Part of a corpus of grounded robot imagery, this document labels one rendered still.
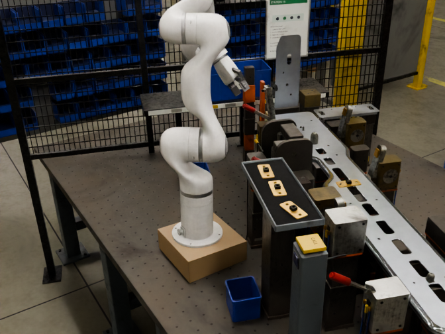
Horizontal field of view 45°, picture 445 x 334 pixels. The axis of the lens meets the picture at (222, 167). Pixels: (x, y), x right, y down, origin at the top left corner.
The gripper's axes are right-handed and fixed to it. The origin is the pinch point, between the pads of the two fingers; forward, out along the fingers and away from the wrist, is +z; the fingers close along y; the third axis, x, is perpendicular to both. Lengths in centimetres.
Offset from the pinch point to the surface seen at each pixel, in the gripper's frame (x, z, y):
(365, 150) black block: 20, 47, 22
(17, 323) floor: -130, 33, -95
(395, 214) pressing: -8, 58, 59
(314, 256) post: -50, 39, 84
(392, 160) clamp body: 14, 51, 41
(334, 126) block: 28.3, 37.0, -1.5
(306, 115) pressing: 25.1, 27.3, -10.5
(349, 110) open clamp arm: 28.3, 32.0, 15.0
